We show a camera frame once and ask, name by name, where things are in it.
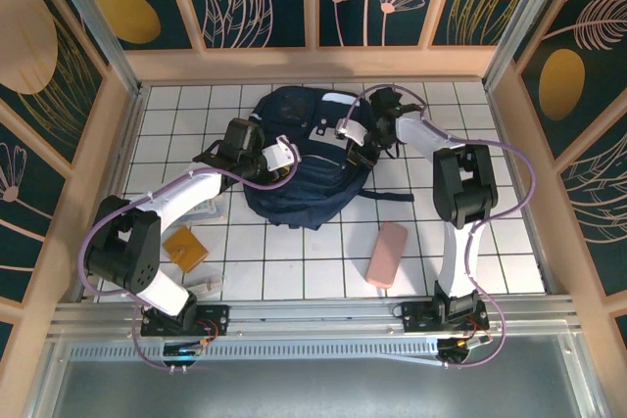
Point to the clear plastic pen case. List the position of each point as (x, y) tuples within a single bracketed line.
[(206, 286)]

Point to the clear plastic stationery box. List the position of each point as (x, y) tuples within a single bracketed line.
[(215, 205)]

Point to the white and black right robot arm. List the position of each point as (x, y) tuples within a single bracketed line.
[(460, 251)]

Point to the grey metal shelf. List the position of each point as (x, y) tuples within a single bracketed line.
[(313, 388)]

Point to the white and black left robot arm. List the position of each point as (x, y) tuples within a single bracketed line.
[(191, 188)]

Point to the aluminium mounting rail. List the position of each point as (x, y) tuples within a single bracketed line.
[(313, 312)]

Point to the navy blue student backpack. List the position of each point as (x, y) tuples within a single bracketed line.
[(303, 193)]

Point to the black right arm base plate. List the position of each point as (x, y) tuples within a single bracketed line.
[(416, 317)]

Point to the pink pencil case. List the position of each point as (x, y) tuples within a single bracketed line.
[(387, 254)]

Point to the orange sticky note pad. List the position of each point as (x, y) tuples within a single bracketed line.
[(185, 249)]

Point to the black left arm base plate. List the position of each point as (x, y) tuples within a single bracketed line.
[(215, 320)]

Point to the aluminium corner post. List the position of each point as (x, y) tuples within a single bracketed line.
[(94, 21), (526, 21)]

